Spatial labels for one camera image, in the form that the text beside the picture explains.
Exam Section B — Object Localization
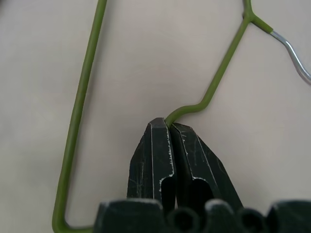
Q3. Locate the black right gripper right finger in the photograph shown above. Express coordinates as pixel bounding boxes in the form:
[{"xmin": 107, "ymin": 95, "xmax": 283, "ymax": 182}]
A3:
[{"xmin": 170, "ymin": 122, "xmax": 244, "ymax": 210}]

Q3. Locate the green wire hanger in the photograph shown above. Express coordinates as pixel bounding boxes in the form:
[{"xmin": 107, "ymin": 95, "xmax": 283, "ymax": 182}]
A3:
[{"xmin": 52, "ymin": 0, "xmax": 311, "ymax": 232}]

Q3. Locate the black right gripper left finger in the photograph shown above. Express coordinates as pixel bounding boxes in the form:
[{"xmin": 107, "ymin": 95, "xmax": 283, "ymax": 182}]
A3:
[{"xmin": 126, "ymin": 117, "xmax": 177, "ymax": 209}]

